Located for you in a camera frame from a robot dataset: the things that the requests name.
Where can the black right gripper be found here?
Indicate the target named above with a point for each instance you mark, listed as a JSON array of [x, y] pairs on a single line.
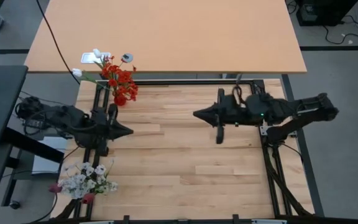
[[232, 110]]

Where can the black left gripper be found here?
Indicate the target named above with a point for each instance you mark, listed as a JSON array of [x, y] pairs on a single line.
[[102, 127]]

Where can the small white flower bunch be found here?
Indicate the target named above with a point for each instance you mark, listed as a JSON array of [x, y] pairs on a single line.
[[99, 169]]

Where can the large white flower bunch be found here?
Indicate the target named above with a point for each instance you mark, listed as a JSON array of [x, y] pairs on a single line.
[[78, 186]]

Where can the dark red artificial tulip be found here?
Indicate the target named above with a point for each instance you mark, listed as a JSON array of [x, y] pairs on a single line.
[[54, 188], [89, 198]]

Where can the white artificial tulip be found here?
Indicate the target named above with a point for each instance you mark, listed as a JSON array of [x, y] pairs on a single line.
[[77, 72], [97, 53]]

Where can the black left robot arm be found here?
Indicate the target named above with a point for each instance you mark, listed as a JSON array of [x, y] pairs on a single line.
[[64, 116]]

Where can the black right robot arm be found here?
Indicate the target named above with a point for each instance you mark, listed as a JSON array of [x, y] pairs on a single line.
[[306, 109]]

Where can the grey round desk grommet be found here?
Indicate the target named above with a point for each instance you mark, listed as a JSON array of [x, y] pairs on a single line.
[[127, 58]]

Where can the white flat box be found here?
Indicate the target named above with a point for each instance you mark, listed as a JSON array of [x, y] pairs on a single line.
[[50, 155]]

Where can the white desk outlet plate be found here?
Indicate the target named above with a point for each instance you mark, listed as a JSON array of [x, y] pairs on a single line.
[[89, 58]]

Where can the black power adapter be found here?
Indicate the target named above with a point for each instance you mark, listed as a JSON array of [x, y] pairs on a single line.
[[33, 124]]

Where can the light wood desk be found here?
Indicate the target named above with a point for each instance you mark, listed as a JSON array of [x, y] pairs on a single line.
[[166, 31]]

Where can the black caster wheel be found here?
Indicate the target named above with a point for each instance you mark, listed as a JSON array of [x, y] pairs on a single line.
[[14, 204]]

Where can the black computer tower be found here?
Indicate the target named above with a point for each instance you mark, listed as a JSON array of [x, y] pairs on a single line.
[[325, 11]]

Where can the black aluminium rig frame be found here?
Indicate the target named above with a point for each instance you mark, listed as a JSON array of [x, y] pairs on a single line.
[[197, 82]]

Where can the white metal bracket plate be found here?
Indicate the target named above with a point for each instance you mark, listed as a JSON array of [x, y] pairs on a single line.
[[264, 130]]

